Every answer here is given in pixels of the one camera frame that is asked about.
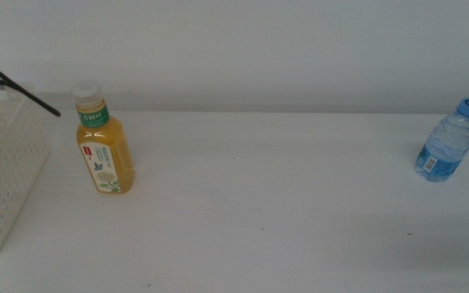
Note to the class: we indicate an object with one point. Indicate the yellow tea bottle white cap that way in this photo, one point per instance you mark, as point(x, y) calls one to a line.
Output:
point(106, 154)

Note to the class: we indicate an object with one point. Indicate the white perforated plastic basket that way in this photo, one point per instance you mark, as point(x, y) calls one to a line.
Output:
point(10, 171)

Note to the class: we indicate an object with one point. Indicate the small water bottle blue cap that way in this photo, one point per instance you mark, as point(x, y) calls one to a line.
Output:
point(446, 146)

